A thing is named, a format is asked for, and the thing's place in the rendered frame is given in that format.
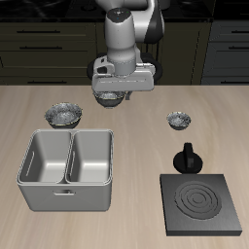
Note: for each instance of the round black stove knob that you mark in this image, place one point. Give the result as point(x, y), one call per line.
point(188, 159)

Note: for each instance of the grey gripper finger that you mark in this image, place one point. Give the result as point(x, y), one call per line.
point(96, 94)
point(128, 95)

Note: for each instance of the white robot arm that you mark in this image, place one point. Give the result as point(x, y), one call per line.
point(120, 35)

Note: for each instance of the large speckled grey bowl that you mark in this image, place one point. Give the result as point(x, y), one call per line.
point(63, 115)

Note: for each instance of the small speckled grey bowl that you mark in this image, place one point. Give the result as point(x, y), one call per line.
point(178, 120)

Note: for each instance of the medium speckled grey bowl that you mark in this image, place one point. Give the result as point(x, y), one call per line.
point(108, 99)

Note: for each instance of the dark grey stove plate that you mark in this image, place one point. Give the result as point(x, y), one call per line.
point(198, 203)

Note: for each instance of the dark kitchen cupboards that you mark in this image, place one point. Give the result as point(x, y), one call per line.
point(48, 48)

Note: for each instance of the white two-bin basket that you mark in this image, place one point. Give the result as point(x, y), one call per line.
point(66, 170)

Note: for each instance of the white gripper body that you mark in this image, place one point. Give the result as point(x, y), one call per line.
point(123, 81)

